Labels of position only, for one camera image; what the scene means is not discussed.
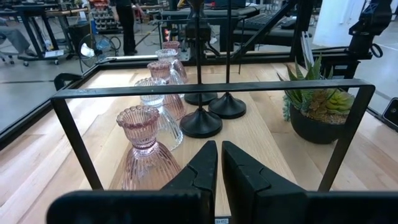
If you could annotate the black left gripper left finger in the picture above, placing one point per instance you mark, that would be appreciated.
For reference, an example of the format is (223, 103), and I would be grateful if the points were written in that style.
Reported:
(155, 208)

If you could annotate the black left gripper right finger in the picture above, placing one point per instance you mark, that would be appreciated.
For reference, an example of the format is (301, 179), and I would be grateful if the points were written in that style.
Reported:
(280, 208)

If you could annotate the pink ribbed glass candle holder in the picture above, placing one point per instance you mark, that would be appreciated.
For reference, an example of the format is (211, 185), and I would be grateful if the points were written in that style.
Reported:
(140, 130)
(160, 73)
(171, 45)

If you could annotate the clear ribbed glass candle holder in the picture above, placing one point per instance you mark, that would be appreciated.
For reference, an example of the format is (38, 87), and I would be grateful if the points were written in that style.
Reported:
(166, 55)

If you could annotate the clear plastic cup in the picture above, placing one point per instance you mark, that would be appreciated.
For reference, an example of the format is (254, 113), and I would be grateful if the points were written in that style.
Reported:
(152, 100)

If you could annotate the orange digit display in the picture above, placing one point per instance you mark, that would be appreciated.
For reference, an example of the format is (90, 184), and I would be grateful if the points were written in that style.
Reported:
(167, 34)

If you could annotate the black keyboard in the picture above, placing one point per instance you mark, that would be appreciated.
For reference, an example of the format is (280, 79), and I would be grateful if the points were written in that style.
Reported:
(267, 21)

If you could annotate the person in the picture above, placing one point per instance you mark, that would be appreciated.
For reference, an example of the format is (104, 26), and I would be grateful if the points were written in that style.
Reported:
(15, 39)
(127, 28)

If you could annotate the succulent plant in black pot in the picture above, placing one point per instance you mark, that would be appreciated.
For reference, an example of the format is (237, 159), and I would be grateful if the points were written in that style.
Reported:
(311, 130)

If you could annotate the parts bin rack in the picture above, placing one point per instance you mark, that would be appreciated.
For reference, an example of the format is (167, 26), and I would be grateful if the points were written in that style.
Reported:
(104, 18)

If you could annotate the white pillar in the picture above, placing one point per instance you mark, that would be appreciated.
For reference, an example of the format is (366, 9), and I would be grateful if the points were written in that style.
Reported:
(332, 21)

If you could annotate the black waste bin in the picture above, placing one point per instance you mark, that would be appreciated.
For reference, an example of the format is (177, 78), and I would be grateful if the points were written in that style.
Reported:
(77, 34)

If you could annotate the black rolling desk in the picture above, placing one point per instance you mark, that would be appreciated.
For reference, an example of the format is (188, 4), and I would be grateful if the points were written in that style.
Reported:
(31, 7)

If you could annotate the black aluminium rig frame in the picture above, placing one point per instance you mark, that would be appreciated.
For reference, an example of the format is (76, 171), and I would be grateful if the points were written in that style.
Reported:
(273, 57)

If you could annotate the wooden shelf riser black frame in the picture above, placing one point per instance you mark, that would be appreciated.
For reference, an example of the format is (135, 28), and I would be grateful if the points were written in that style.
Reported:
(124, 91)

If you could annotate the black table-level camera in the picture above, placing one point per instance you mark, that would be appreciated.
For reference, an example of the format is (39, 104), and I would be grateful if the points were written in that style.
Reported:
(392, 112)

